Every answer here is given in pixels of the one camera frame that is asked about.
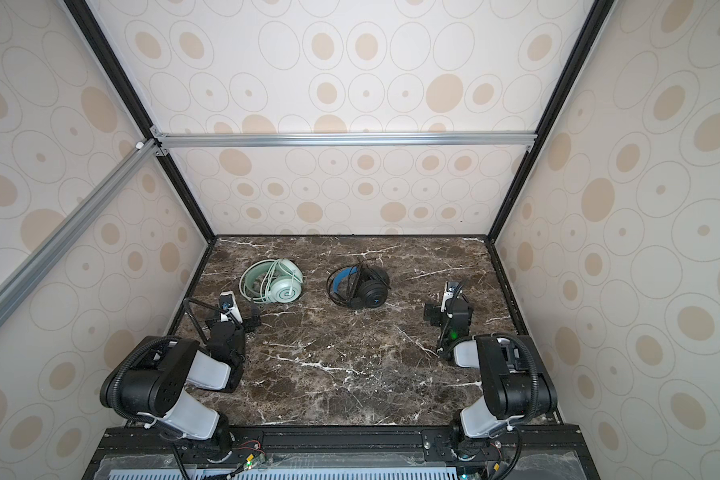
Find mint green headphones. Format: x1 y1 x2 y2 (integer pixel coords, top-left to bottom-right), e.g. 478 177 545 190
238 258 304 304

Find black blue headphones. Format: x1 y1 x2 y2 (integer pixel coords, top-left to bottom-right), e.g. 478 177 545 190
325 261 391 310

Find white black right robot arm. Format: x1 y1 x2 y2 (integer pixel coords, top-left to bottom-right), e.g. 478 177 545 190
423 281 557 461

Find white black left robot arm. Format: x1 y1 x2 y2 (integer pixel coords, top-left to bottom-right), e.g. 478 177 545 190
99 292 261 463

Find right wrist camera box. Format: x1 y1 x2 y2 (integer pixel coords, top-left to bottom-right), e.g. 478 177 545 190
441 281 462 312

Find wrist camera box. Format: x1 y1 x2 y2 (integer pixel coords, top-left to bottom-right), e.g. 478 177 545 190
218 291 243 325
441 281 462 312

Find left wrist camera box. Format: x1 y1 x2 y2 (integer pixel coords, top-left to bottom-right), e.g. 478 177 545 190
218 291 243 325

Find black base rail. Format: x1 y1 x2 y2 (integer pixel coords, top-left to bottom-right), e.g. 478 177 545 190
83 425 599 479

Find silver aluminium back rail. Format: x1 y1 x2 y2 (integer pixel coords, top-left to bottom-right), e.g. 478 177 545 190
157 131 537 148

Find silver aluminium rail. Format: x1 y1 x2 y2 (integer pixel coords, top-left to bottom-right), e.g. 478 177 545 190
0 139 158 328
157 131 537 148

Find silver aluminium left rail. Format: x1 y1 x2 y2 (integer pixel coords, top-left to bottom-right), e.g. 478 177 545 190
0 139 158 328

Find black vertical frame post right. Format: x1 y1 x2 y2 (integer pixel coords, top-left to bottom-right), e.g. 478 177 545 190
486 0 615 245

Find black vertical frame post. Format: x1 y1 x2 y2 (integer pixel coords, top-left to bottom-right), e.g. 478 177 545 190
62 0 216 243
486 0 615 245

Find black vertical frame post left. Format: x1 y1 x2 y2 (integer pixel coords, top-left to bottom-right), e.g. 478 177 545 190
62 0 216 243

